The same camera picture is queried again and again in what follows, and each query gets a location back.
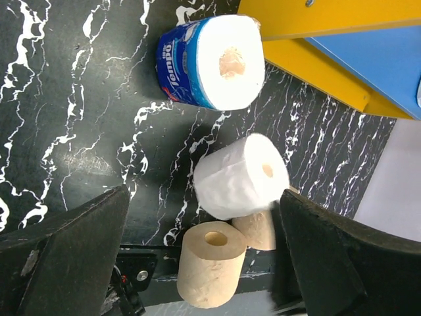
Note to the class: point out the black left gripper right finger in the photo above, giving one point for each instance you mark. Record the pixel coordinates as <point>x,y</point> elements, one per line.
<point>328,264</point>

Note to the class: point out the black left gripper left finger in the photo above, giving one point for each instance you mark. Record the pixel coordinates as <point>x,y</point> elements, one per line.
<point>63,265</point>

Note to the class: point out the brown paper roll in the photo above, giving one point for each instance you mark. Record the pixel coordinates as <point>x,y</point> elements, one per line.
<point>258,229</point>

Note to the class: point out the yellow pink blue shelf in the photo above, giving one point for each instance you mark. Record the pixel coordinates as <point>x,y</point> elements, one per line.
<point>366,54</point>

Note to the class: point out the brown paper roll front edge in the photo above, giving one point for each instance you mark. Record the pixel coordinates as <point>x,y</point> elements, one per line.
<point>210,264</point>

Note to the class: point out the black marble table mat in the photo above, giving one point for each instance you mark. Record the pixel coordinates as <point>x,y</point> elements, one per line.
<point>82,112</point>

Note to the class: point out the blue wrapped white paper roll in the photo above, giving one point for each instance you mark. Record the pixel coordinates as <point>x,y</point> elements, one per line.
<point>216,63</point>

